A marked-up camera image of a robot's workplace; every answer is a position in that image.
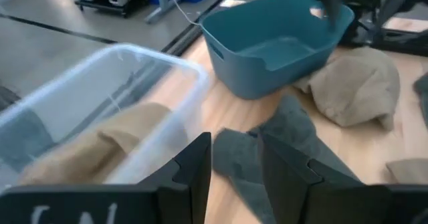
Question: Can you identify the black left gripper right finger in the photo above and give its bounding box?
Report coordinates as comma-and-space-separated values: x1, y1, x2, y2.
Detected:
257, 132, 365, 224

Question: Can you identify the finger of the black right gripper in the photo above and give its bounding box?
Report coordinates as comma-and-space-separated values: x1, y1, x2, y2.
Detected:
313, 0, 345, 31

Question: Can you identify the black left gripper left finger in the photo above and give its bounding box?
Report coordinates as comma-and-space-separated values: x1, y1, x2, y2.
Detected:
156, 132, 213, 224

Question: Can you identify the grey cap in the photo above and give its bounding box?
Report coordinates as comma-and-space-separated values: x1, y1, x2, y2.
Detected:
212, 95, 362, 224
0, 108, 56, 173

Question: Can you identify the tan cap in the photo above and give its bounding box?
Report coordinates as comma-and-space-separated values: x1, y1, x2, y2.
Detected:
293, 46, 401, 131
385, 158, 428, 185
18, 102, 175, 187

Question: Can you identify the clear plastic storage bin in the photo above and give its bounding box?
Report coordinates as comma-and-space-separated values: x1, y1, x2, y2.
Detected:
0, 43, 210, 193

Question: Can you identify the grey table leg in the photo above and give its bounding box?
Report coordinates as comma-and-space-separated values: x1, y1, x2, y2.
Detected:
145, 0, 183, 24

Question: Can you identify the black aluminium table frame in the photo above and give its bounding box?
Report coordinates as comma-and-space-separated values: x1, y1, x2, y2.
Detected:
162, 0, 241, 56

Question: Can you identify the white cable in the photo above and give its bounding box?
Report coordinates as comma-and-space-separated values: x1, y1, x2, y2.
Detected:
169, 0, 201, 27

